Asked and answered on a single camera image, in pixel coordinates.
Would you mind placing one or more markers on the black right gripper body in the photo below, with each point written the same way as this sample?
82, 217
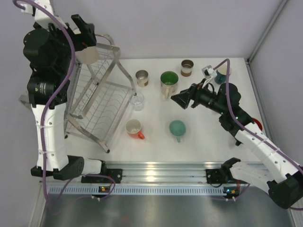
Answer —
203, 97

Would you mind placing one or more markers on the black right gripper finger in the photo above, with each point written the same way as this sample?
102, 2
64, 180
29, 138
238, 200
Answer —
182, 99
192, 89

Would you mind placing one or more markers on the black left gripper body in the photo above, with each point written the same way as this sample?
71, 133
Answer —
75, 39

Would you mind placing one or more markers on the tall beige cup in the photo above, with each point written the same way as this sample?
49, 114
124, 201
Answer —
88, 56

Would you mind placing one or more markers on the teal green mug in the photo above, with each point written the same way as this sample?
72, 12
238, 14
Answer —
178, 129

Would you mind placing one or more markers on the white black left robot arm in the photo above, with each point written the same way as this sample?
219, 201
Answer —
51, 53

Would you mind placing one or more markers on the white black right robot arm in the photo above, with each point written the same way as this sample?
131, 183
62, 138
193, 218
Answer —
283, 178

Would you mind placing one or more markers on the stainless steel dish rack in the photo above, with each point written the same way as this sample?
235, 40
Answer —
98, 95

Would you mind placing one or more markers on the steel cup with cork base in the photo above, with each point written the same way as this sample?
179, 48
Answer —
186, 68

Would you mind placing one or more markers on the floral mug green inside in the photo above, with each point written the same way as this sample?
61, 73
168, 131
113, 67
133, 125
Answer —
168, 84

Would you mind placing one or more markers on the dark teal cup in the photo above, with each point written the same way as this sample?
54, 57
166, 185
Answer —
221, 73

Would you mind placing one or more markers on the clear glass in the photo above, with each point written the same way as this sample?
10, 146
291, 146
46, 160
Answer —
137, 101

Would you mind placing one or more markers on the steel cup with brown band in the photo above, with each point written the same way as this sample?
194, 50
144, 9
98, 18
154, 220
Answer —
142, 78

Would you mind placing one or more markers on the orange mug white inside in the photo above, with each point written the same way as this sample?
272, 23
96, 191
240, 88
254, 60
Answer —
134, 129

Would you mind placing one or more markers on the dark brown mug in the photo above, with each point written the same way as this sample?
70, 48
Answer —
258, 123

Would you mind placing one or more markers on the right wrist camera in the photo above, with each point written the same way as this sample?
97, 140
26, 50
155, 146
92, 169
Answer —
209, 74

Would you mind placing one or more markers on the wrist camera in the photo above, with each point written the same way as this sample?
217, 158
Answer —
40, 17
209, 74

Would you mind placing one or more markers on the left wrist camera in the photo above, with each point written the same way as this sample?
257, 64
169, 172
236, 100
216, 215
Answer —
40, 17

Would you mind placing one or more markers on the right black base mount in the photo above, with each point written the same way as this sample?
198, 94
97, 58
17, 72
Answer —
217, 176

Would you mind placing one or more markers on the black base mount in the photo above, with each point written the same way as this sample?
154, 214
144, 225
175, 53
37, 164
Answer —
107, 175
217, 176

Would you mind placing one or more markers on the aluminium mounting rail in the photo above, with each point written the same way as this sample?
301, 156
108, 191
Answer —
161, 173

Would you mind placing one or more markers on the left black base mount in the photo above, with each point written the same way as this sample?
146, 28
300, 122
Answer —
107, 175

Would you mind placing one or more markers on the perforated cable duct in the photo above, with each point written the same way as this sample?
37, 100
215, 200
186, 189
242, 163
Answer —
147, 190

